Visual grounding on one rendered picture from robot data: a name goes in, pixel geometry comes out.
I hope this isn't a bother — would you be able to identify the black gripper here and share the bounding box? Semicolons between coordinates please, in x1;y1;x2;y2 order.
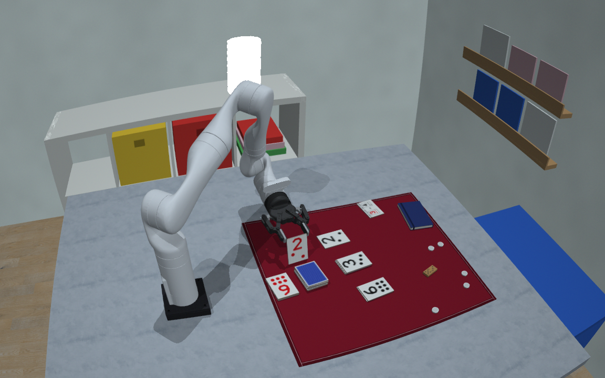
262;192;310;243

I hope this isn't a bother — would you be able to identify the blue playing card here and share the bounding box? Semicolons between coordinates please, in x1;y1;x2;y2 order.
295;261;329;287

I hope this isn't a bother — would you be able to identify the small tan wooden block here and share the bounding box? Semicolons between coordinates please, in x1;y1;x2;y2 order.
423;265;437;277

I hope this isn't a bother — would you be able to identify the dark red play mat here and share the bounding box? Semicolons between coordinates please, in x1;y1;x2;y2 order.
246;195;491;362
242;192;496;367

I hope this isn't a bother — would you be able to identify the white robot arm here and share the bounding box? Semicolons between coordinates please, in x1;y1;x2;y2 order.
141;80;291;306

